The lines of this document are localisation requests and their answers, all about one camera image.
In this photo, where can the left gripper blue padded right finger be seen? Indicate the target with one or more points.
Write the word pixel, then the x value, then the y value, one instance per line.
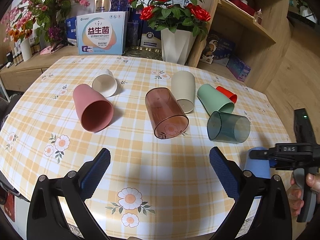
pixel 227 172

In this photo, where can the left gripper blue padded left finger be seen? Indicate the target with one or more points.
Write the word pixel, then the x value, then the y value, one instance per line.
pixel 91 173

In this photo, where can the blue plastic cup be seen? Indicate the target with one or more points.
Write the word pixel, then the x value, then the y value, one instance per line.
pixel 260 168

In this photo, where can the transparent dark teal cup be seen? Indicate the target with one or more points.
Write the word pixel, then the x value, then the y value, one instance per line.
pixel 226 127

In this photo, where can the pink plastic cup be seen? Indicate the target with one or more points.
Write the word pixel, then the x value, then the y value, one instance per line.
pixel 93 110

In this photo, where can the mint green plastic cup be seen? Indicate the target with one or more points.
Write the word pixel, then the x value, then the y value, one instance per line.
pixel 213 100

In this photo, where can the transparent red plastic cup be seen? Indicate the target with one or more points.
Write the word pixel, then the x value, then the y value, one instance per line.
pixel 167 118

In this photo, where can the white plastic cup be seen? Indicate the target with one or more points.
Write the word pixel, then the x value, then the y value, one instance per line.
pixel 105 83

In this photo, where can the beige plastic cup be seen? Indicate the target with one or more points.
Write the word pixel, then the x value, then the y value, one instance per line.
pixel 183 89

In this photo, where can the person's right hand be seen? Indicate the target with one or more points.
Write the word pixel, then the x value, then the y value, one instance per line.
pixel 294 193

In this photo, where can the yellow plaid tablecloth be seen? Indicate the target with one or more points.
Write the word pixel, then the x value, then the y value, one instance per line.
pixel 154 188

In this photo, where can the purple small box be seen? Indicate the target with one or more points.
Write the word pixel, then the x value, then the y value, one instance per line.
pixel 238 68

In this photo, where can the wooden low cabinet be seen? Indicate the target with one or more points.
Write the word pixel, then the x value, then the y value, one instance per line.
pixel 20 77

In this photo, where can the dark illustrated box on shelf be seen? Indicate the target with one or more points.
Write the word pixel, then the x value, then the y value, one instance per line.
pixel 217 50

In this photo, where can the small glass perfume bottle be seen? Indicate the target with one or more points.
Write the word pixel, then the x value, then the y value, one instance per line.
pixel 258 17

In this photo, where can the wooden shelf unit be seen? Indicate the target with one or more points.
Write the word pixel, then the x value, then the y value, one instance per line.
pixel 261 46

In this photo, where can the light blue probiotic box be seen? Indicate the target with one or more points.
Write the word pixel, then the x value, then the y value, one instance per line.
pixel 101 33

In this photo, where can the pink roses in white pot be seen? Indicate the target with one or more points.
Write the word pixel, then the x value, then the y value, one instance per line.
pixel 302 8

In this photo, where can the white cylindrical vase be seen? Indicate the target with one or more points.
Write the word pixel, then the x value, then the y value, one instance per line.
pixel 26 50

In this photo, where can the blue white package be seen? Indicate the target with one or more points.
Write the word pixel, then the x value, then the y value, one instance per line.
pixel 71 30

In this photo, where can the red basket on shelf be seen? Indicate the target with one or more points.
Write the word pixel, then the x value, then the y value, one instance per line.
pixel 248 6

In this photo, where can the red roses in white pot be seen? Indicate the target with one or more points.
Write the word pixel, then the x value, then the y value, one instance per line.
pixel 180 22

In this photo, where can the silver tin box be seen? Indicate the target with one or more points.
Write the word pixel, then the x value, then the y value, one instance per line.
pixel 102 6

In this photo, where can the pink blossom artificial plant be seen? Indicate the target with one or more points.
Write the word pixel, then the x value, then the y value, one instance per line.
pixel 45 18

